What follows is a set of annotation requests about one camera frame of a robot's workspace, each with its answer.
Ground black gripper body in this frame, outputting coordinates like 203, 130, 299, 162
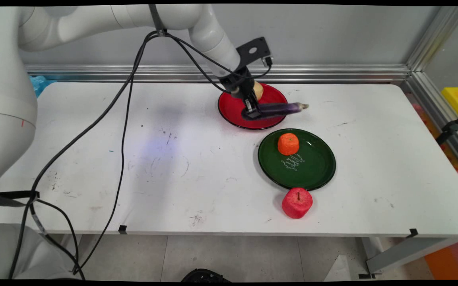
218, 67, 256, 100

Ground purple toy eggplant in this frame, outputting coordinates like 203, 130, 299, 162
241, 102, 310, 121

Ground red round plate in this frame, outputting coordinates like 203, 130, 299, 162
217, 83, 289, 130

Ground orange toy fruit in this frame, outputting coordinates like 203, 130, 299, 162
277, 133, 300, 156

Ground green round plate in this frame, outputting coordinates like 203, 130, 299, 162
258, 128, 337, 191

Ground red toy apple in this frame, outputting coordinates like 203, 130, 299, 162
281, 187, 314, 219

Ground black round floor object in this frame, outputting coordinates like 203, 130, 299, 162
180, 269, 231, 283

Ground black stand clamp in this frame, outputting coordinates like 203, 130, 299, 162
435, 105, 458, 145

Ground blue plastic bag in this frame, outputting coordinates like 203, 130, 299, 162
29, 75, 56, 98

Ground grey metal table leg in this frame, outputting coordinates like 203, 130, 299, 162
359, 237, 458, 275

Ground orange box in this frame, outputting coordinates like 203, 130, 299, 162
424, 238, 458, 280

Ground aluminium frame rail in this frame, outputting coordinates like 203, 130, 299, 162
24, 6, 458, 175

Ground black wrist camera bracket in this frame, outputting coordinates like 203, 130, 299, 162
235, 37, 274, 67

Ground thin black cable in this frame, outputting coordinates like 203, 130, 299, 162
72, 71, 135, 275

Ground thick black cable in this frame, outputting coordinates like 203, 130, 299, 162
8, 30, 162, 280

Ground black velcro strap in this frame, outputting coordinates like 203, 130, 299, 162
0, 190, 40, 208

